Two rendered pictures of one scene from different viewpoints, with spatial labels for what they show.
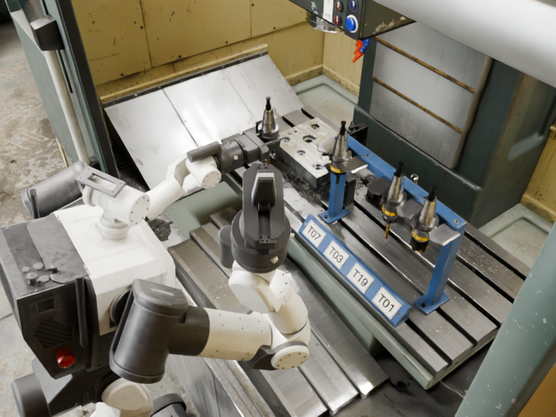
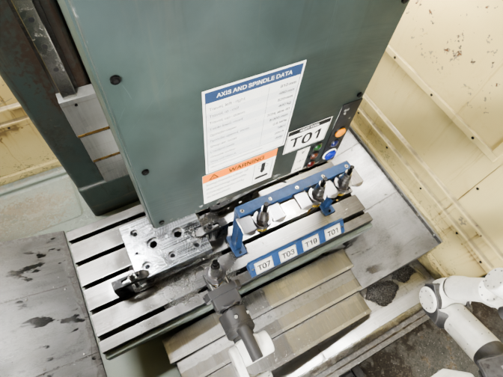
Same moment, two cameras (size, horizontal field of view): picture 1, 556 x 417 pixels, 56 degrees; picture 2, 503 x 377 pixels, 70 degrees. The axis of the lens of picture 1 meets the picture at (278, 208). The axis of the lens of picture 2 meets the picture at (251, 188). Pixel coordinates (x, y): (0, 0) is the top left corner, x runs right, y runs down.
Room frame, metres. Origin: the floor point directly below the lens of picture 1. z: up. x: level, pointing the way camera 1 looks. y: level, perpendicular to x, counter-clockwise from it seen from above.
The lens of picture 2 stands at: (1.25, 0.34, 2.31)
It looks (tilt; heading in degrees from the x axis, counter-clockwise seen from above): 60 degrees down; 269
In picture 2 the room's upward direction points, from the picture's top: 9 degrees clockwise
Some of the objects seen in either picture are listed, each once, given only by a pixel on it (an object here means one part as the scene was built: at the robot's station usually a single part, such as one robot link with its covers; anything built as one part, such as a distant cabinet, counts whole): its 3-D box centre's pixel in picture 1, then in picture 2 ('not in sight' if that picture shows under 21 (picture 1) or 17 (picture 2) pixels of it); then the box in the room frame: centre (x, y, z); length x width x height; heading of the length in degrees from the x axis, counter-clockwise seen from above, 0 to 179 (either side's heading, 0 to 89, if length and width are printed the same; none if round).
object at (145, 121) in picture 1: (228, 129); (36, 330); (1.99, 0.23, 0.75); 0.89 x 0.67 x 0.26; 125
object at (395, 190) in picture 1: (396, 184); (319, 188); (1.01, -0.31, 1.26); 0.04 x 0.04 x 0.07
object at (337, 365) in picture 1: (261, 303); (275, 323); (1.05, 0.05, 0.70); 0.90 x 0.30 x 0.16; 35
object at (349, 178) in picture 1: (339, 178); (211, 230); (1.38, -0.21, 0.97); 0.13 x 0.03 x 0.15; 35
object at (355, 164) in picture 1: (352, 165); (276, 213); (1.15, -0.21, 1.21); 0.07 x 0.05 x 0.01; 125
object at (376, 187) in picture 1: (379, 186); (303, 200); (1.06, -0.27, 1.21); 0.07 x 0.05 x 0.01; 125
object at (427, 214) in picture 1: (428, 208); (346, 177); (0.92, -0.37, 1.26); 0.04 x 0.04 x 0.07
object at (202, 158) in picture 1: (208, 163); (249, 340); (1.18, 0.20, 1.19); 0.11 x 0.11 x 0.11; 35
